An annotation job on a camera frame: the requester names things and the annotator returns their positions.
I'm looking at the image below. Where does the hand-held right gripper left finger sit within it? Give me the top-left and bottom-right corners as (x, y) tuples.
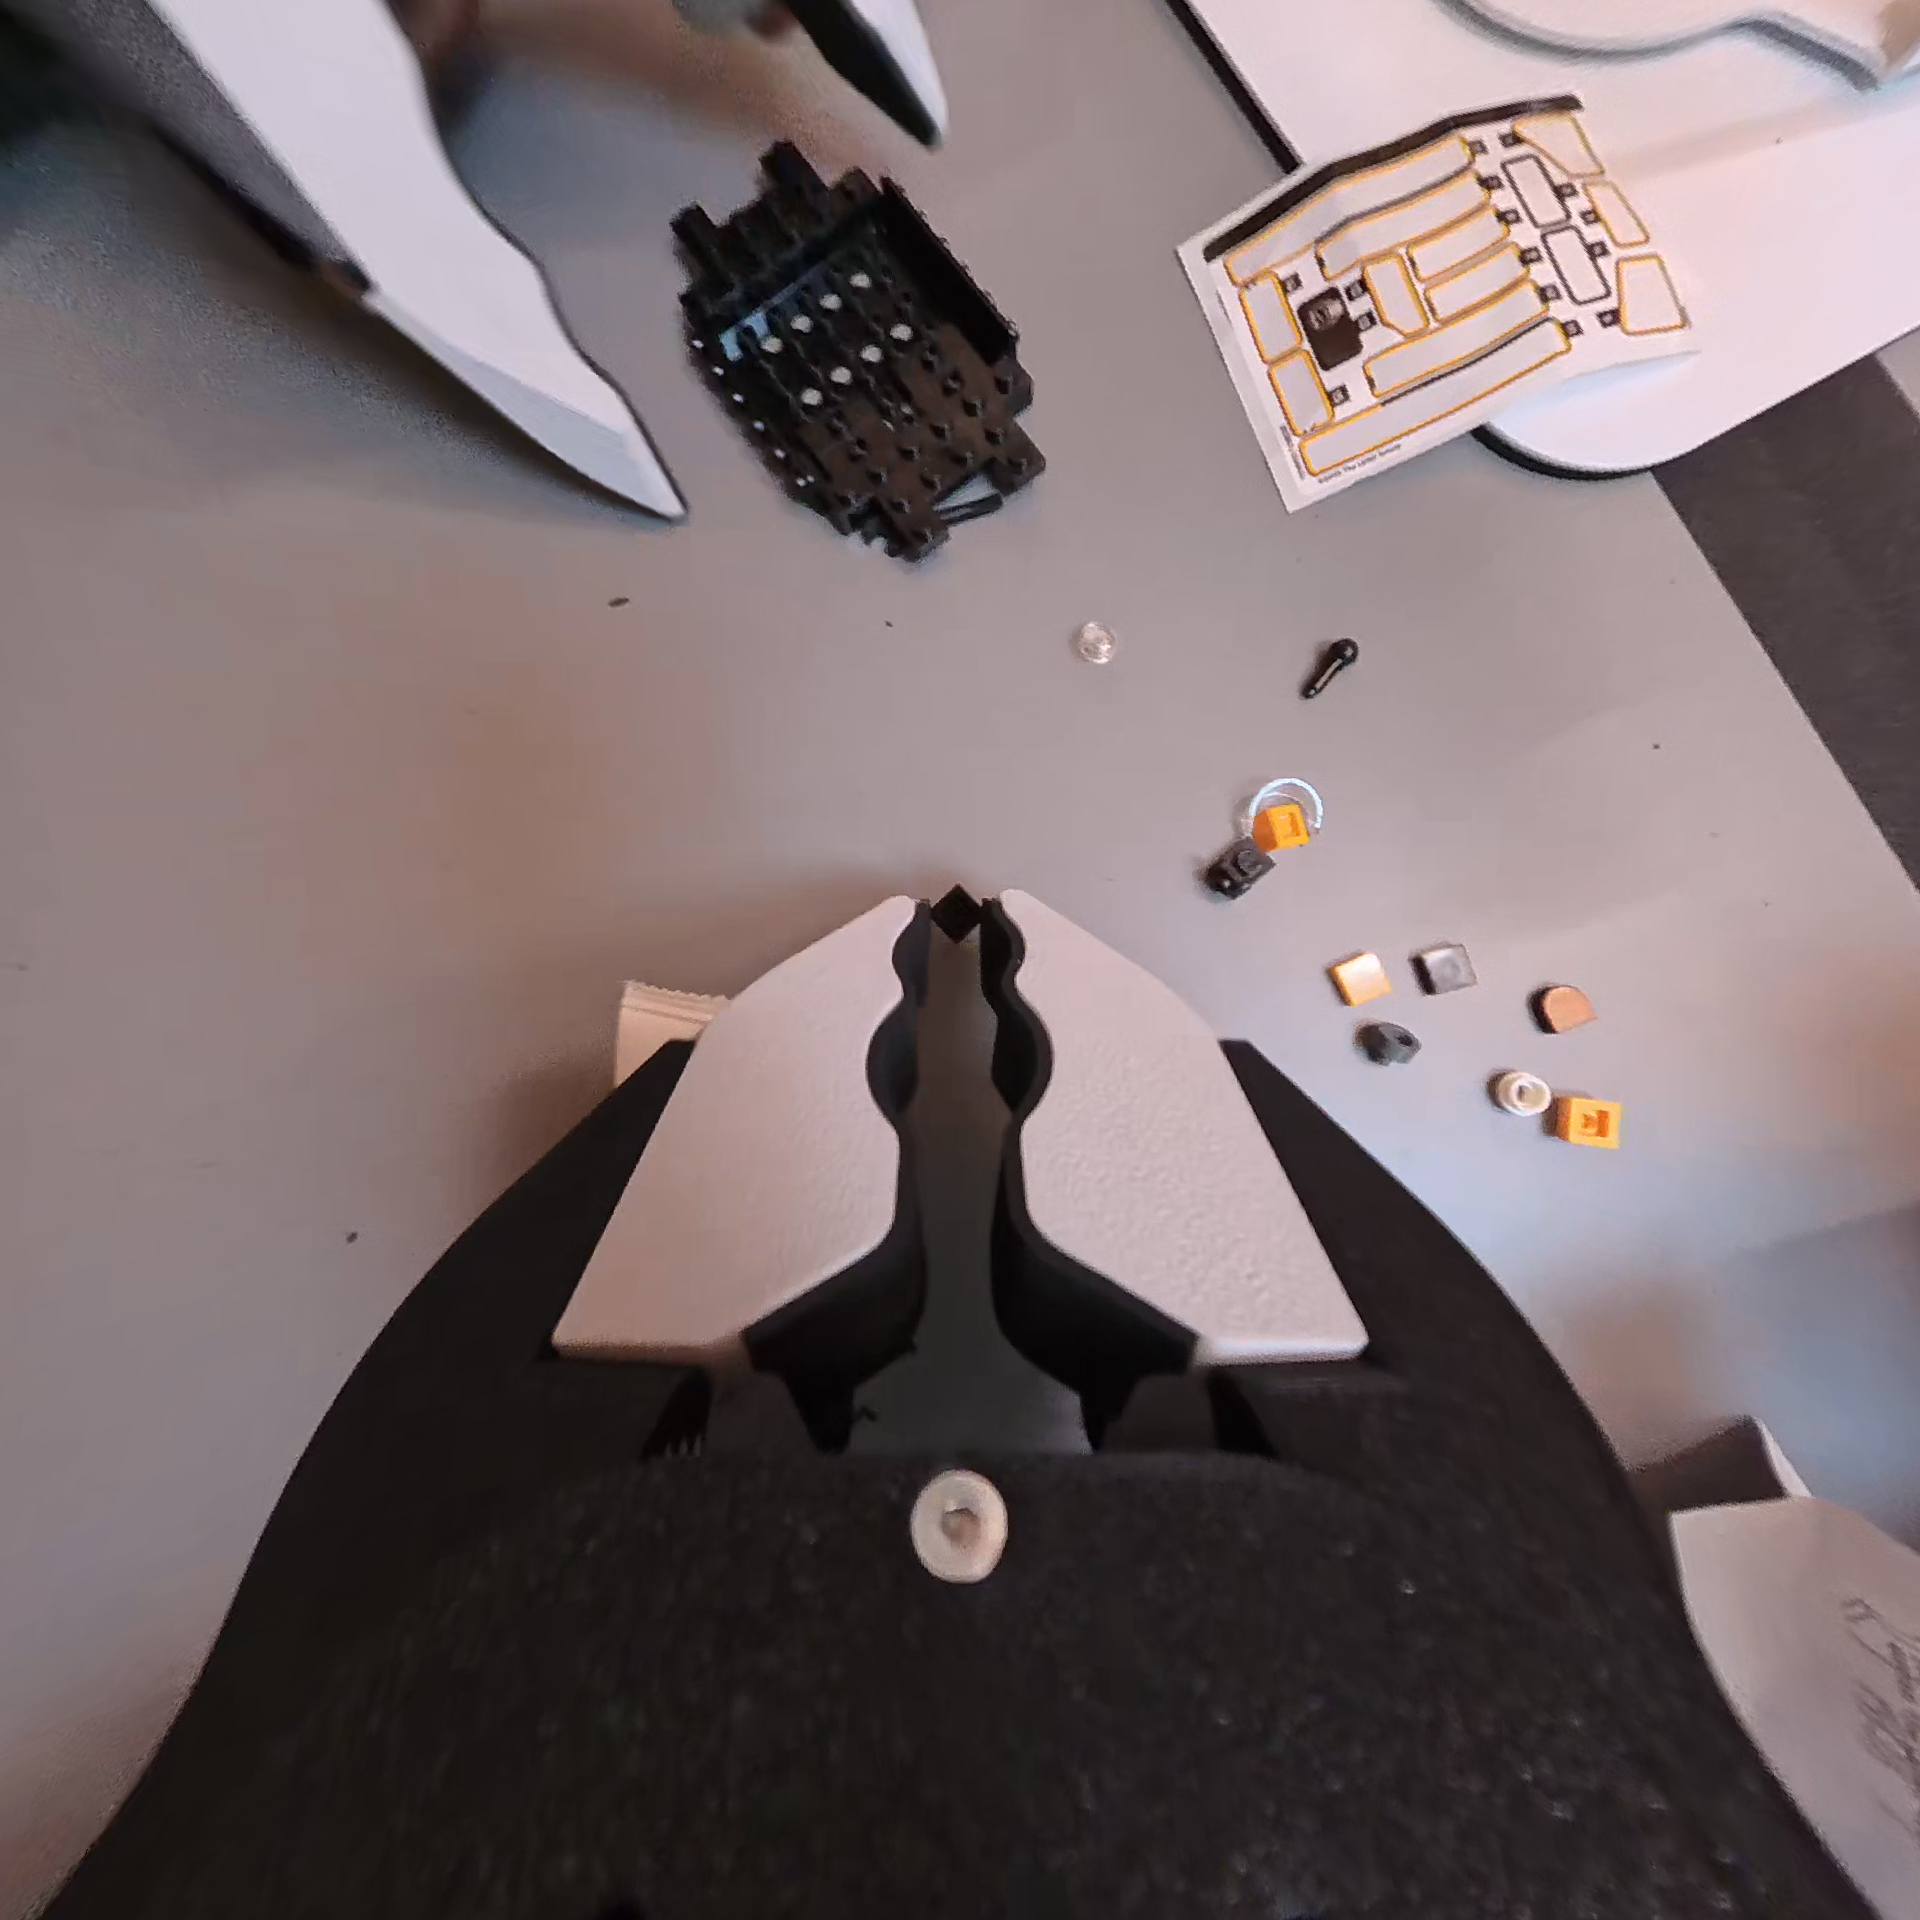
(549, 896), (933, 1452)

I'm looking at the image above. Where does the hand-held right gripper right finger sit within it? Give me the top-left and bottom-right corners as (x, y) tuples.
(985, 886), (1372, 1452)

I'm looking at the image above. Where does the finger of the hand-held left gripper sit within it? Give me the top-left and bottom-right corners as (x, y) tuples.
(780, 0), (950, 152)
(142, 0), (692, 523)

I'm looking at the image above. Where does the sticker sheet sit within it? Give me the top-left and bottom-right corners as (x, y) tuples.
(1177, 93), (1705, 516)

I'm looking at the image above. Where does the small white paper bag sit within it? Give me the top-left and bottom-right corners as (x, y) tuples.
(614, 980), (731, 1093)
(1632, 1416), (1920, 1920)

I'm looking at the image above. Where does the grey desk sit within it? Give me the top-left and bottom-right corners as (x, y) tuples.
(0, 0), (1920, 1893)

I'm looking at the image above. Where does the group of small toy pieces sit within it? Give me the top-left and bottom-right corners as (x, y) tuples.
(1072, 614), (1630, 1156)

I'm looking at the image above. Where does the black toy chassis plate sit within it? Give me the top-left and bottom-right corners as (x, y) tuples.
(670, 140), (1049, 566)

